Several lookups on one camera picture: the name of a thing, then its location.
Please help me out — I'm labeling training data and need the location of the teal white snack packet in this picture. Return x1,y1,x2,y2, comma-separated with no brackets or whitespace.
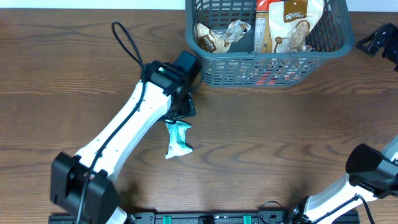
165,120,193,159

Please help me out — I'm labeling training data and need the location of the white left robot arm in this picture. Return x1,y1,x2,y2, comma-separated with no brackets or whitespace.
50,60,201,223

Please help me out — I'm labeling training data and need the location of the spaghetti packet orange and tan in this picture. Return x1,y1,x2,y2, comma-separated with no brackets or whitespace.
254,0,280,53

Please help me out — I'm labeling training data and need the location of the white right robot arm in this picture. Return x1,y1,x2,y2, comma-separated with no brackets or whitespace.
283,138,397,223

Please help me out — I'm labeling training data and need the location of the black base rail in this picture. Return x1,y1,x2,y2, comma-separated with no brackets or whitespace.
48,209,360,224

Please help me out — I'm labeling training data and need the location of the beige Paritree snack bag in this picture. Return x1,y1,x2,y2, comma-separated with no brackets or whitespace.
269,0,325,53

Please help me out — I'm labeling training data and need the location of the grey plastic basket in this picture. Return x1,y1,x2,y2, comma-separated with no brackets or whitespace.
185,0,354,87

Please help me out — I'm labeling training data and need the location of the beige Paritree dried food bag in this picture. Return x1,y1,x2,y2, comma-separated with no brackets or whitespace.
197,20,251,54

